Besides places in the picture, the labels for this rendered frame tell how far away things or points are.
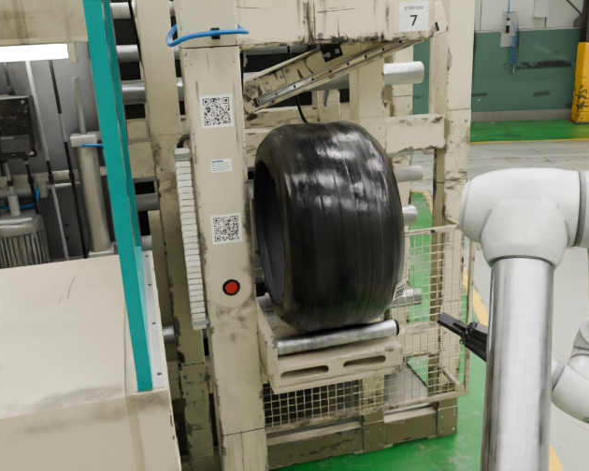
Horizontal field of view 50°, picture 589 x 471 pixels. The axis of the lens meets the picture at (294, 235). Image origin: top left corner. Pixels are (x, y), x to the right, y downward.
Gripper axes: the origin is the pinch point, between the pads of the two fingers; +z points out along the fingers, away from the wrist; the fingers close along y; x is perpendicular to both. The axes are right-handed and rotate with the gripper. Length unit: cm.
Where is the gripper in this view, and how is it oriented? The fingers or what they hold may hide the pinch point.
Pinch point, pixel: (452, 323)
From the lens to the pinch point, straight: 161.5
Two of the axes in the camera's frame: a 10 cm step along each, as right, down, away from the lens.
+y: -0.8, 6.7, 7.4
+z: -8.3, -4.6, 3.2
